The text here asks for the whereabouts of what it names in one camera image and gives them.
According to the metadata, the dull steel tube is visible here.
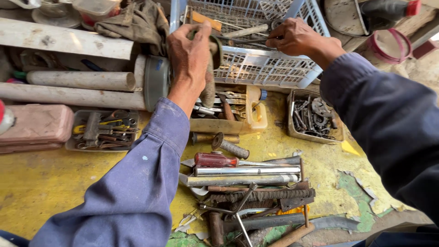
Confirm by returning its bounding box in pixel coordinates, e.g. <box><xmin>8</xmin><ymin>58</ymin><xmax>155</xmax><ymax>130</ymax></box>
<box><xmin>178</xmin><ymin>174</ymin><xmax>300</xmax><ymax>188</ymax></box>

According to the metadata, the wooden handled hammer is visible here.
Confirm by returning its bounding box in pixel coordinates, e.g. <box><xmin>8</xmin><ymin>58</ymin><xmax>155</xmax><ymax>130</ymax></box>
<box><xmin>217</xmin><ymin>93</ymin><xmax>236</xmax><ymax>121</ymax></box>

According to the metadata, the clear plastic food container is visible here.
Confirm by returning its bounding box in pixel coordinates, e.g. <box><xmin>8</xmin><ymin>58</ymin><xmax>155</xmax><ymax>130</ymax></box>
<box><xmin>72</xmin><ymin>0</ymin><xmax>123</xmax><ymax>27</ymax></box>

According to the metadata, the chrome cross socket wrench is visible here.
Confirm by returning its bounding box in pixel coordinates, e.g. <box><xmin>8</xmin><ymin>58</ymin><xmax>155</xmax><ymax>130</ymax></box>
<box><xmin>199</xmin><ymin>182</ymin><xmax>259</xmax><ymax>247</ymax></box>

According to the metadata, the black bottle with red cap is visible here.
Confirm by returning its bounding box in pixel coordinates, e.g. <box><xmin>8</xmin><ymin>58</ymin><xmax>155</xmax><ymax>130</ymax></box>
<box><xmin>359</xmin><ymin>0</ymin><xmax>422</xmax><ymax>32</ymax></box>

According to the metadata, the grey metal rod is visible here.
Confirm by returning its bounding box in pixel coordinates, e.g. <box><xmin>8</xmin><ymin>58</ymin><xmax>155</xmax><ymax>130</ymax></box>
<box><xmin>223</xmin><ymin>23</ymin><xmax>270</xmax><ymax>38</ymax></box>

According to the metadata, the round metal lid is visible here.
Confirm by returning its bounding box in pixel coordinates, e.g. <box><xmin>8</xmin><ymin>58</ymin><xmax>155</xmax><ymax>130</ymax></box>
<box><xmin>31</xmin><ymin>0</ymin><xmax>82</xmax><ymax>29</ymax></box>

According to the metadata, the grey curved metal blade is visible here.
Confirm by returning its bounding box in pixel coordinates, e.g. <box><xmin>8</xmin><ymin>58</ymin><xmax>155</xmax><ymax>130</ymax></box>
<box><xmin>309</xmin><ymin>216</ymin><xmax>361</xmax><ymax>231</ymax></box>

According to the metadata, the rusty short cylinder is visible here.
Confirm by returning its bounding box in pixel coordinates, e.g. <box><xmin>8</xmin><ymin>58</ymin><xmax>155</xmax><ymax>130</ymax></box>
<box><xmin>209</xmin><ymin>211</ymin><xmax>225</xmax><ymax>247</ymax></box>

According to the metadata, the orange handled tool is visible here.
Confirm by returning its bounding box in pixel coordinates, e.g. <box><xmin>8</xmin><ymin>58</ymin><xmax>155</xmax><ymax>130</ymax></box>
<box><xmin>190</xmin><ymin>10</ymin><xmax>223</xmax><ymax>32</ymax></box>

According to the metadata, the brass cylinder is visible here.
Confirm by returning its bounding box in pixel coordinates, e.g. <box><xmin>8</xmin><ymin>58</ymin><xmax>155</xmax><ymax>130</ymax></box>
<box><xmin>191</xmin><ymin>132</ymin><xmax>241</xmax><ymax>145</ymax></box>

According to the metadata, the light wooden handle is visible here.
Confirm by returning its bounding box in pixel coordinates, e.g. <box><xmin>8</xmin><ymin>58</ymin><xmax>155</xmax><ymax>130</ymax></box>
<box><xmin>268</xmin><ymin>223</ymin><xmax>316</xmax><ymax>247</ymax></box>

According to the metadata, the short grey plastic pipe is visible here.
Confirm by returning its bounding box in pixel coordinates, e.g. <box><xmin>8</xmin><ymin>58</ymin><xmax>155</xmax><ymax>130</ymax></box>
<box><xmin>26</xmin><ymin>70</ymin><xmax>137</xmax><ymax>92</ymax></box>

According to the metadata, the red handled screwdriver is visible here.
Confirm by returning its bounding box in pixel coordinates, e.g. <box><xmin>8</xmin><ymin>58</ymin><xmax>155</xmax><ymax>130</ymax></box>
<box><xmin>194</xmin><ymin>152</ymin><xmax>276</xmax><ymax>168</ymax></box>

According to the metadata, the pink plastic tool case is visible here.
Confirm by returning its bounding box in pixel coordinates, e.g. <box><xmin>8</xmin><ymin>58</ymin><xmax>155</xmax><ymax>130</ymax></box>
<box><xmin>0</xmin><ymin>104</ymin><xmax>75</xmax><ymax>154</ymax></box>

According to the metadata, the person's left hand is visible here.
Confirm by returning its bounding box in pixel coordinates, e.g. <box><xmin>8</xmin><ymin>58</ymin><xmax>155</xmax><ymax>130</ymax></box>
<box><xmin>166</xmin><ymin>21</ymin><xmax>213</xmax><ymax>90</ymax></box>

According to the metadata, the long grey plastic pipe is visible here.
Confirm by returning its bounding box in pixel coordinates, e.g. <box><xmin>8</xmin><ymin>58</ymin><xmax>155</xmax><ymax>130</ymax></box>
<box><xmin>0</xmin><ymin>82</ymin><xmax>148</xmax><ymax>111</ymax></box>

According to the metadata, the red plastic ring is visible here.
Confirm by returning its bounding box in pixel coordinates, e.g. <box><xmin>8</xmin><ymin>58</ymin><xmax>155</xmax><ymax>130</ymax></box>
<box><xmin>367</xmin><ymin>28</ymin><xmax>413</xmax><ymax>65</ymax></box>

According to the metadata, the red brick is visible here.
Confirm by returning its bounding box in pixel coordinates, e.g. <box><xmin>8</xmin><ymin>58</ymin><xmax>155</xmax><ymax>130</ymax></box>
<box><xmin>412</xmin><ymin>39</ymin><xmax>439</xmax><ymax>60</ymax></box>

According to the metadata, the knurled metal handle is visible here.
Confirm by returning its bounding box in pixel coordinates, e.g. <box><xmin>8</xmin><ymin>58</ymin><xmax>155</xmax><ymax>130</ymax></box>
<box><xmin>211</xmin><ymin>132</ymin><xmax>250</xmax><ymax>160</ymax></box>

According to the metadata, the shiny chrome tube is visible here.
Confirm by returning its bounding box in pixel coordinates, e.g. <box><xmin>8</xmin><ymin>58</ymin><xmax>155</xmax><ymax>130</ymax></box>
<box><xmin>194</xmin><ymin>166</ymin><xmax>302</xmax><ymax>177</ymax></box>

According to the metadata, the olive cloth rag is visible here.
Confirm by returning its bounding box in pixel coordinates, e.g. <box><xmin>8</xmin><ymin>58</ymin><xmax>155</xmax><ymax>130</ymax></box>
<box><xmin>94</xmin><ymin>0</ymin><xmax>169</xmax><ymax>57</ymax></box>

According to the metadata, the round metal pan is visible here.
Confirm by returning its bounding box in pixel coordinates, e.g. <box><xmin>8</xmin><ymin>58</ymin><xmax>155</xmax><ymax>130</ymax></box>
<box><xmin>324</xmin><ymin>0</ymin><xmax>372</xmax><ymax>38</ymax></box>

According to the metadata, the blue white plastic basket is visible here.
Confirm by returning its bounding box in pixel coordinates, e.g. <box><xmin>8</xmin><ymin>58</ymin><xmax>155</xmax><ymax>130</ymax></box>
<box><xmin>170</xmin><ymin>0</ymin><xmax>331</xmax><ymax>90</ymax></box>

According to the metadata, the cut yellow jerrycan of wrenches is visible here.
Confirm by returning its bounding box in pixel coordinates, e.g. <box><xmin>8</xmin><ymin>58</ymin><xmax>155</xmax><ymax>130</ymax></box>
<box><xmin>190</xmin><ymin>85</ymin><xmax>269</xmax><ymax>136</ymax></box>

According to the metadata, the ribbed rusty rebar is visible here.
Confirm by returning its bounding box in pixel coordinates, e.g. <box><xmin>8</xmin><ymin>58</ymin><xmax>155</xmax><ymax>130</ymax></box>
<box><xmin>209</xmin><ymin>188</ymin><xmax>316</xmax><ymax>204</ymax></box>

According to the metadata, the black metal pipe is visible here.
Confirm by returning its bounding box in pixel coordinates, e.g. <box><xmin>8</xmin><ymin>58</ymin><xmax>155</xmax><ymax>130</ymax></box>
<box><xmin>223</xmin><ymin>213</ymin><xmax>306</xmax><ymax>234</ymax></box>

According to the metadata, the white flat plastic panel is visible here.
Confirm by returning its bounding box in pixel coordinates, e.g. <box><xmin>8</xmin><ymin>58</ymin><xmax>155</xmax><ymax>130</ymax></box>
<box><xmin>0</xmin><ymin>17</ymin><xmax>135</xmax><ymax>61</ymax></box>

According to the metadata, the dark thin metal tool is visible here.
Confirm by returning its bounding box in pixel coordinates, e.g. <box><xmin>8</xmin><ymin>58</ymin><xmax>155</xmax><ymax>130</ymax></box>
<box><xmin>216</xmin><ymin>34</ymin><xmax>279</xmax><ymax>47</ymax></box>

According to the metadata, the person's right hand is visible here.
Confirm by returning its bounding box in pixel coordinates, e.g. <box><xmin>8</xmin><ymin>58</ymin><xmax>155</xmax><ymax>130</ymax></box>
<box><xmin>266</xmin><ymin>18</ymin><xmax>330</xmax><ymax>57</ymax></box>

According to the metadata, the box of rusty bolts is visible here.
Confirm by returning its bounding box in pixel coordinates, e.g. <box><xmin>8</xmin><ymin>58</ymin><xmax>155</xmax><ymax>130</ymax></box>
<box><xmin>287</xmin><ymin>89</ymin><xmax>345</xmax><ymax>144</ymax></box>

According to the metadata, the clear tray of small tools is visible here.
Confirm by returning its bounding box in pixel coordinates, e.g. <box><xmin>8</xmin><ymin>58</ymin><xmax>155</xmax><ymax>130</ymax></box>
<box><xmin>65</xmin><ymin>109</ymin><xmax>141</xmax><ymax>153</ymax></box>

